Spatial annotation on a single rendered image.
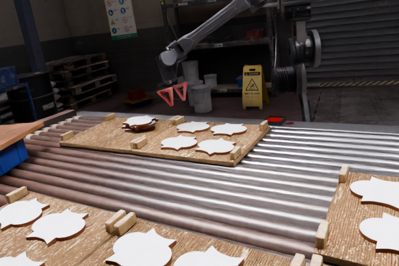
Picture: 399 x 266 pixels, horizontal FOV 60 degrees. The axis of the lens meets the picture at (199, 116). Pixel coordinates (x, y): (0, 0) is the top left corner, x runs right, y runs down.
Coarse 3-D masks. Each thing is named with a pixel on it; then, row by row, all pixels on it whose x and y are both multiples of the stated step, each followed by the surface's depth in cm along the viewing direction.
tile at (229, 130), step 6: (216, 126) 138; (222, 126) 137; (228, 126) 136; (234, 126) 135; (240, 126) 134; (216, 132) 131; (222, 132) 130; (228, 132) 130; (234, 132) 129; (240, 132) 129
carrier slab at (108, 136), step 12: (120, 120) 169; (168, 120) 159; (84, 132) 156; (96, 132) 154; (108, 132) 152; (120, 132) 150; (132, 132) 147; (144, 132) 145; (156, 132) 144; (60, 144) 148; (72, 144) 143; (84, 144) 140; (96, 144) 138; (108, 144) 137; (120, 144) 135
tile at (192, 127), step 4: (180, 124) 147; (184, 124) 146; (188, 124) 146; (192, 124) 145; (196, 124) 144; (200, 124) 144; (204, 124) 143; (180, 128) 141; (184, 128) 141; (188, 128) 140; (192, 128) 140; (196, 128) 139; (200, 128) 138; (204, 128) 138; (208, 128) 139; (180, 132) 139; (184, 132) 139; (188, 132) 138; (192, 132) 136
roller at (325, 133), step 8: (96, 120) 184; (104, 120) 181; (272, 128) 136; (280, 128) 135; (336, 136) 123; (344, 136) 122; (352, 136) 120; (360, 136) 119; (368, 136) 118; (376, 136) 117; (384, 136) 116; (392, 136) 115
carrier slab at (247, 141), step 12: (168, 132) 142; (204, 132) 136; (252, 132) 129; (264, 132) 130; (156, 144) 130; (240, 144) 120; (252, 144) 119; (156, 156) 122; (168, 156) 119; (180, 156) 116; (192, 156) 115; (204, 156) 114; (216, 156) 112; (228, 156) 111; (240, 156) 111
